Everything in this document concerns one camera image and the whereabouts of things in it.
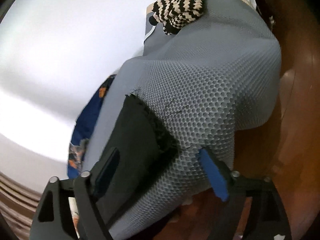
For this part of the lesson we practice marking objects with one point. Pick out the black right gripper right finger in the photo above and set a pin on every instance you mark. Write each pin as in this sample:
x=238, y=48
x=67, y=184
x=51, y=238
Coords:
x=219, y=175

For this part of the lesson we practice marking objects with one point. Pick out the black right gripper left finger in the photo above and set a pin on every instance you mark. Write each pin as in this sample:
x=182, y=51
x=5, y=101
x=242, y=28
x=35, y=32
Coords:
x=103, y=172

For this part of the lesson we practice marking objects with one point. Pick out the black denim pants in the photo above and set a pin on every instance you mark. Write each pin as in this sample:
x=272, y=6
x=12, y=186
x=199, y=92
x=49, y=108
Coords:
x=146, y=149

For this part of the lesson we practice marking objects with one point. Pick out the navy floral blanket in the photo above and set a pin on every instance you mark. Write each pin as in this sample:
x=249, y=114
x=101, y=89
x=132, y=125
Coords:
x=84, y=127

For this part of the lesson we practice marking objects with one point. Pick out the brown wooden headboard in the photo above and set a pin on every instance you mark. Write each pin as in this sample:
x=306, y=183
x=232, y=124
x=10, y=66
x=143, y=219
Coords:
x=18, y=205

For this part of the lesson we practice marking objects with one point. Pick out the grey mesh mattress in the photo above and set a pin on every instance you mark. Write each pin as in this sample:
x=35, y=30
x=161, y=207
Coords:
x=218, y=75

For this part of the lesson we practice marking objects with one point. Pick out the black white striped knit garment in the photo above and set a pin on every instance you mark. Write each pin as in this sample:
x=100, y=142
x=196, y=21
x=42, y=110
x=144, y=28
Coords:
x=175, y=14

